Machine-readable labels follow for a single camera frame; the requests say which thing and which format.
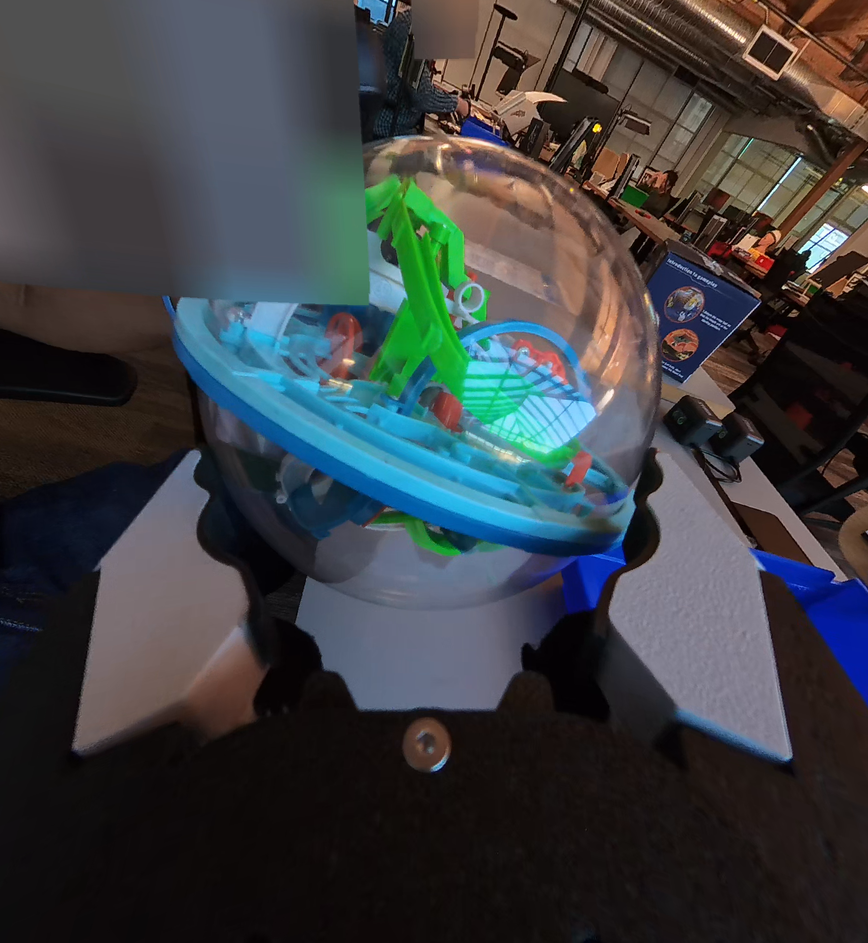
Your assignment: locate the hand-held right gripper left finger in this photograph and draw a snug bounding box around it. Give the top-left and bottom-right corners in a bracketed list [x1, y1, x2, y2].
[72, 446, 278, 755]

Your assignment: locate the dark blue printed box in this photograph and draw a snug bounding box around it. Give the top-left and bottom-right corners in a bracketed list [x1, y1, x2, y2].
[646, 239, 763, 385]

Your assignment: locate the silver ceiling duct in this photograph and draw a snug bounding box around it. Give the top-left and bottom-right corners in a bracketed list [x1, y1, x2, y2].
[552, 0, 868, 137]

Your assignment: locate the black cable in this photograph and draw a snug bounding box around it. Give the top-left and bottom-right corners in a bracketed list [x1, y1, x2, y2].
[698, 442, 746, 485]

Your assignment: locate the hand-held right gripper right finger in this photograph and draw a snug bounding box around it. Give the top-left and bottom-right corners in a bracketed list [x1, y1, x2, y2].
[592, 445, 793, 764]

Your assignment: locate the black office chair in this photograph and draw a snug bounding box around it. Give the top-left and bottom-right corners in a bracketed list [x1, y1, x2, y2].
[0, 323, 139, 489]
[729, 293, 868, 511]

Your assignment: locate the white ceiling vent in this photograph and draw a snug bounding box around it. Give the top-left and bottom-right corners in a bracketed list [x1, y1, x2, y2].
[742, 24, 801, 79]

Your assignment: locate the clear plastic maze ball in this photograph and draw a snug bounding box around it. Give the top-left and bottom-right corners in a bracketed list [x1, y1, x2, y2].
[163, 135, 662, 610]

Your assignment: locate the blue plastic bin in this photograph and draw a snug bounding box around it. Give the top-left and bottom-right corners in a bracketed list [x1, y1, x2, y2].
[561, 547, 868, 763]

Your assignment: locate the small black charger block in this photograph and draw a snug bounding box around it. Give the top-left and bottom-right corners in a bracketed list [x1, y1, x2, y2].
[713, 412, 765, 463]
[661, 395, 723, 447]

